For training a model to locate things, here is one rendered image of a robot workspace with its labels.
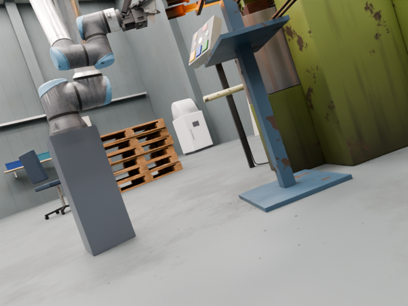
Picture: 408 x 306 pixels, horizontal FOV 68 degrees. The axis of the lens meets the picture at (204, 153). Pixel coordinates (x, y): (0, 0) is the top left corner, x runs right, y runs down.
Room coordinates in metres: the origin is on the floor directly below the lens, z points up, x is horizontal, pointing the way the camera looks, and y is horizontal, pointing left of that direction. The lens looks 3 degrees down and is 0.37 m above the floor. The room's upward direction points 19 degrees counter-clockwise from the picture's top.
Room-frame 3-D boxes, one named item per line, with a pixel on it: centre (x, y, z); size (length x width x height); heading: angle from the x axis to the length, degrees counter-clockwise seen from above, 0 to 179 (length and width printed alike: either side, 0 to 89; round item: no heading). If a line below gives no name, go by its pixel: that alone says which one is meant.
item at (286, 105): (1.90, -0.69, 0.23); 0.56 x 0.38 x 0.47; 95
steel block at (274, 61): (1.90, -0.69, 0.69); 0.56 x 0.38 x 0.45; 95
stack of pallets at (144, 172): (4.74, 1.07, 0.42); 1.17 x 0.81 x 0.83; 119
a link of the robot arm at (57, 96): (1.58, 0.61, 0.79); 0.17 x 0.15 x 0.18; 119
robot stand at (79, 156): (1.58, 0.62, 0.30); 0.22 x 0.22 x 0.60; 31
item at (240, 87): (2.27, -0.34, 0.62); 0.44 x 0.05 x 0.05; 95
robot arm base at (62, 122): (1.58, 0.62, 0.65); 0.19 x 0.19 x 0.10
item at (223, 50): (1.42, -0.33, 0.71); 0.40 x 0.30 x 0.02; 9
